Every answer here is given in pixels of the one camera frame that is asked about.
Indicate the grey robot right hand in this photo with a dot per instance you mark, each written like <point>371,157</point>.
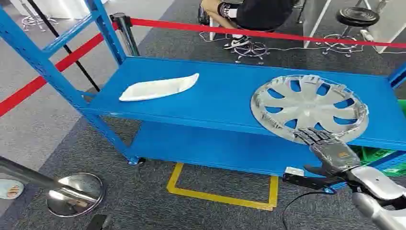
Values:
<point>333,154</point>

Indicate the silver wheel hubcap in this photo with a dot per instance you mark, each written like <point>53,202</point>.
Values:
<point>304,109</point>

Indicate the green plastic crate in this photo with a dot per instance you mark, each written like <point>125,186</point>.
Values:
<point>377,155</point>

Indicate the white power strip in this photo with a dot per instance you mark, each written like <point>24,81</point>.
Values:
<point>367,35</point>

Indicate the blue metal shelf rack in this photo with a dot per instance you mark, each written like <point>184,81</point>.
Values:
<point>219,95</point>

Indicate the chrome stool base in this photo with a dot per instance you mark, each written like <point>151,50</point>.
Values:
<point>38,21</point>
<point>252,50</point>

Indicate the black round stool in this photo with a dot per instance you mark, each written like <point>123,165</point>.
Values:
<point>356,16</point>

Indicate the red barrier belt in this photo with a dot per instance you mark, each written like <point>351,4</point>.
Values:
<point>253,32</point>
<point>47,76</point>

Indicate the seated person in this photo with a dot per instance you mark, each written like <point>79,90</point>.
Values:
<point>260,14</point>

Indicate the white plastic trim piece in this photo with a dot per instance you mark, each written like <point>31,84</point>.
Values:
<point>155,89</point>

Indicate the chrome stanchion with round base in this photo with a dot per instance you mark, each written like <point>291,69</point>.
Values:
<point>79,196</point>

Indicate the black slanted pole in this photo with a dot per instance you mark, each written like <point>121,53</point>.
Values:
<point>63,44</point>

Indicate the person's foot in sandal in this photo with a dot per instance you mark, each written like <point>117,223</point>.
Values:
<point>11,189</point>

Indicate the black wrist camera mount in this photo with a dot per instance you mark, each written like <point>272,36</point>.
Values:
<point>304,182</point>

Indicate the chrome stanchion post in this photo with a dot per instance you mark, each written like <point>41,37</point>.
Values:
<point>126,33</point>

